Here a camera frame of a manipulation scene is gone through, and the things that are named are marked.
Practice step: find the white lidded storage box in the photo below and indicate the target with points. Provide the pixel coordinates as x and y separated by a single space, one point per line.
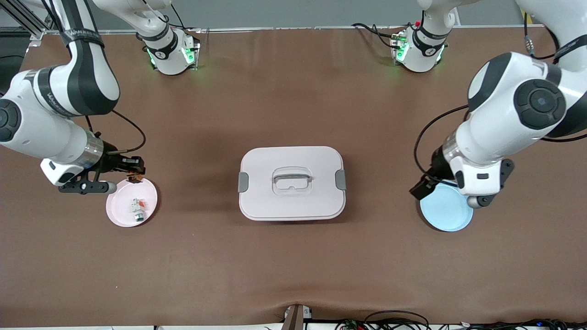
293 206

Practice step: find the aluminium frame post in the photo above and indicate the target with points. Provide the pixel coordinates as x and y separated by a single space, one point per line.
23 20

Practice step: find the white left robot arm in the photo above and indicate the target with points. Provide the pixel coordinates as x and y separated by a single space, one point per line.
504 123

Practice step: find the white and green switch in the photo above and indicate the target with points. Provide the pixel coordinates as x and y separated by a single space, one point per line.
139 211

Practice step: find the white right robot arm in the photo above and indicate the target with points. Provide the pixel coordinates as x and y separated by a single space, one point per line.
46 133

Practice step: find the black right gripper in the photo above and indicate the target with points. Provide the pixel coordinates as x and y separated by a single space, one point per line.
110 162

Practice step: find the orange and black switch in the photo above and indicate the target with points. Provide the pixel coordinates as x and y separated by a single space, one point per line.
134 176

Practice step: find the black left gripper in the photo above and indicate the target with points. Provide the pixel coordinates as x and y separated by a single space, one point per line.
436 166

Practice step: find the light blue plate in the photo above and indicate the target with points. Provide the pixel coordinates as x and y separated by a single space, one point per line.
447 211

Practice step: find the grey box latch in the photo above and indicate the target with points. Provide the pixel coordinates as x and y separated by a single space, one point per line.
340 179
243 182

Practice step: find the pink plate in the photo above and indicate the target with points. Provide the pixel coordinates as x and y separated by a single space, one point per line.
120 206

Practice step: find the aluminium table edge rail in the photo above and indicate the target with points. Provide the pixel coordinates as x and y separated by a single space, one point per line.
298 29

